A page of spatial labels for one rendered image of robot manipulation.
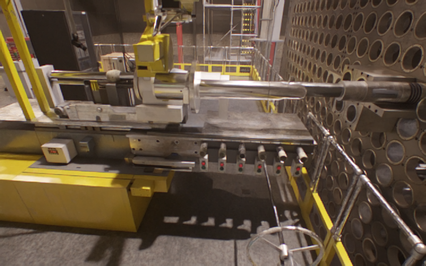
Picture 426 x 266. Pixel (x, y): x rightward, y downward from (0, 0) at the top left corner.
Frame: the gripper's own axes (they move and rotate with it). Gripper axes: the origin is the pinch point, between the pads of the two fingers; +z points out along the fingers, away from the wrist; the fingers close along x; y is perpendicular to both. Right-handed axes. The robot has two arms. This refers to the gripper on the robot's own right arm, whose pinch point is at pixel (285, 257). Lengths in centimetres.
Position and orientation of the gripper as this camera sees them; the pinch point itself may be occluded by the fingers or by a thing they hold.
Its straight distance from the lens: 126.8
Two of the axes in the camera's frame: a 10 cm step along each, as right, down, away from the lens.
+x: 6.0, -6.8, -4.2
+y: 8.0, 5.6, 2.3
